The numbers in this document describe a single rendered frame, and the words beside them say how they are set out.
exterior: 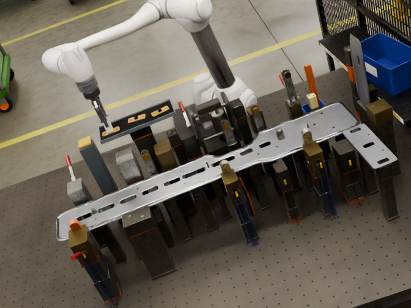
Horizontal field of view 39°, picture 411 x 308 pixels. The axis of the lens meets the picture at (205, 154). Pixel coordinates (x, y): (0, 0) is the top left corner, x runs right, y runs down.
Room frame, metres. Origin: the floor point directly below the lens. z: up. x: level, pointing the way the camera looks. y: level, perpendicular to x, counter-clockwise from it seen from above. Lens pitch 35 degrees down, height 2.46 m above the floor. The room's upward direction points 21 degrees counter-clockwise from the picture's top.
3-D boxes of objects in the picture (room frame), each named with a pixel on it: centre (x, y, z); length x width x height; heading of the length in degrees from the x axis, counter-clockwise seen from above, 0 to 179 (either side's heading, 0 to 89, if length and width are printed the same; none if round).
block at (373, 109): (1.91, -0.74, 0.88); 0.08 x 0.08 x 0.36; 1
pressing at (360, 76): (2.03, -0.72, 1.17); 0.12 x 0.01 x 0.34; 1
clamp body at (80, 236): (1.81, 0.59, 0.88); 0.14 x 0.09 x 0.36; 1
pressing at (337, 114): (2.01, 0.03, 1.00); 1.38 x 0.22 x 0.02; 91
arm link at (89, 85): (2.34, 0.37, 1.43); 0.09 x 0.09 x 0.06
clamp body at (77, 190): (2.19, 0.60, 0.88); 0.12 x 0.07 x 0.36; 1
